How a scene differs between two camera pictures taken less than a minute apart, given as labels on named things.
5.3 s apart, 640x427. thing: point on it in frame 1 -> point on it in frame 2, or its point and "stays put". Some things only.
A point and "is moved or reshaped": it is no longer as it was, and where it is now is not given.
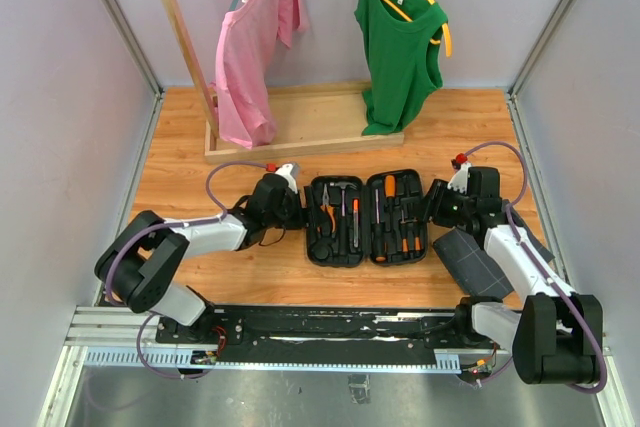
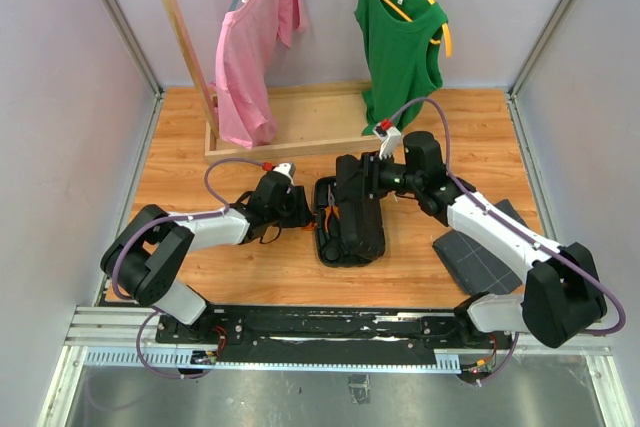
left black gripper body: [292, 215] stays put
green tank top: [400, 31] stays put
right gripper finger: [434, 200] -> [371, 174]
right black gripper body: [456, 207] -> [395, 177]
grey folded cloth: [472, 265] stays put
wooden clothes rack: [309, 117] stays put
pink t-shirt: [273, 8] stays put
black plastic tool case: [382, 219] is moved or reshaped
